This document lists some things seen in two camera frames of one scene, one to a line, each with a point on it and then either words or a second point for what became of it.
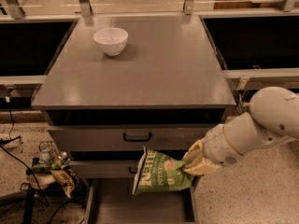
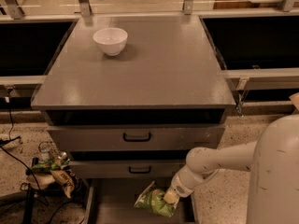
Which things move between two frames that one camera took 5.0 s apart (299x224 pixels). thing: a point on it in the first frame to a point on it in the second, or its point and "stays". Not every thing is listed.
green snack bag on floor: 50,166 stays
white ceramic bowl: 111,40 stays
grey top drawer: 127,138 stays
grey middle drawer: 105,169 stays
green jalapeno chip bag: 156,171 to 154,199
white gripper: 219,147 to 177,187
